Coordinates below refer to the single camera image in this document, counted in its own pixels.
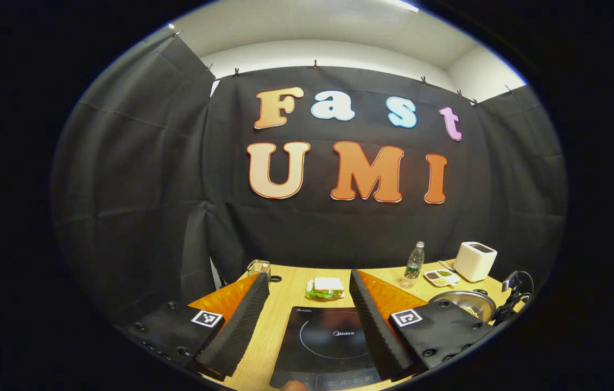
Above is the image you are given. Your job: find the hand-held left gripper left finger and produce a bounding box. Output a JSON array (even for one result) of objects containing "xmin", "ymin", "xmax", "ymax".
[{"xmin": 125, "ymin": 273, "xmax": 271, "ymax": 381}]

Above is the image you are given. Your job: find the sandwich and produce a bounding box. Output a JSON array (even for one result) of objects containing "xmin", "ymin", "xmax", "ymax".
[{"xmin": 306, "ymin": 278, "xmax": 346, "ymax": 300}]

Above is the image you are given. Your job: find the black backdrop cloth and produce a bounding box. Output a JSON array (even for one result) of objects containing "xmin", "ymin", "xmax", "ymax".
[{"xmin": 50, "ymin": 33, "xmax": 568, "ymax": 326}]

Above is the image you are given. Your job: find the black induction cooktop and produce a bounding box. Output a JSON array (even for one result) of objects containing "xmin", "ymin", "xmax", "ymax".
[{"xmin": 269, "ymin": 306, "xmax": 383, "ymax": 389}]

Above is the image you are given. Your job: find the white divided dish of beans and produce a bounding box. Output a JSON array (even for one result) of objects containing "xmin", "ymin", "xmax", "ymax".
[{"xmin": 423, "ymin": 269, "xmax": 460, "ymax": 287}]

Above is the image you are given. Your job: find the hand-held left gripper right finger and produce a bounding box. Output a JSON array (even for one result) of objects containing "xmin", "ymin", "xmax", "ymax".
[{"xmin": 349, "ymin": 269, "xmax": 495, "ymax": 381}]

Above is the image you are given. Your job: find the steel pot with black handle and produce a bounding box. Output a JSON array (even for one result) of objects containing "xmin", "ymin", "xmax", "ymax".
[{"xmin": 429, "ymin": 289, "xmax": 497, "ymax": 324}]

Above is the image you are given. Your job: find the white toaster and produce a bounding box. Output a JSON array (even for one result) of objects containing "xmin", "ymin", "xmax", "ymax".
[{"xmin": 452, "ymin": 242, "xmax": 498, "ymax": 283}]

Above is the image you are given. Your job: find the clear plastic water bottle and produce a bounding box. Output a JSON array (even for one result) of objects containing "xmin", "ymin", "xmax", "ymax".
[{"xmin": 403, "ymin": 241, "xmax": 426, "ymax": 288}]

